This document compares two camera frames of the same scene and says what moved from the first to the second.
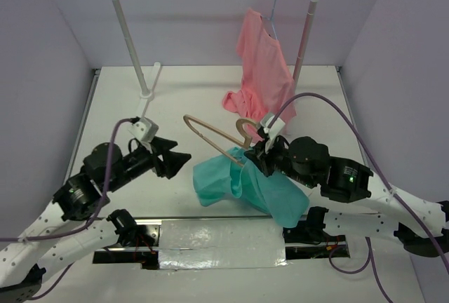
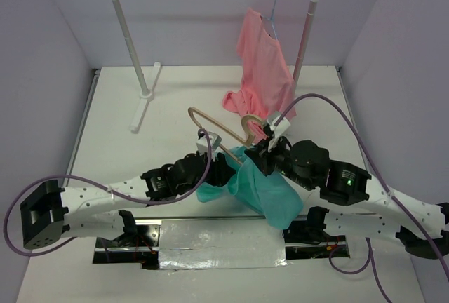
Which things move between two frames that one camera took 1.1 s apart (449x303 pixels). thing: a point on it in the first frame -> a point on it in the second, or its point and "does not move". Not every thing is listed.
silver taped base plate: (196, 243) does not move
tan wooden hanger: (247, 144) -> (248, 138)
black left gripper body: (139, 161) -> (214, 175)
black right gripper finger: (253, 155) does not move
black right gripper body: (276, 158) does not move
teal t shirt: (217, 177) does not move
